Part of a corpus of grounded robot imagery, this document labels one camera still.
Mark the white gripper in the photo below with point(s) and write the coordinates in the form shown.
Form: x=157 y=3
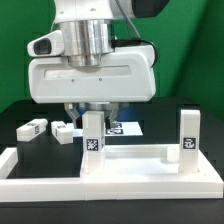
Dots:
x=125 y=75

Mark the white desk top tray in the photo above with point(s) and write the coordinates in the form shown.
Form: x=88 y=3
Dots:
x=151 y=163

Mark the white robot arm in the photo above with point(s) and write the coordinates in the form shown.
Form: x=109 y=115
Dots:
x=83 y=62

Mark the marker tag sheet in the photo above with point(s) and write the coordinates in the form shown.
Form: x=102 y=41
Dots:
x=120 y=129

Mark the white U-shaped frame fence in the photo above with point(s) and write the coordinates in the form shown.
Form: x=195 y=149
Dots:
x=93 y=188

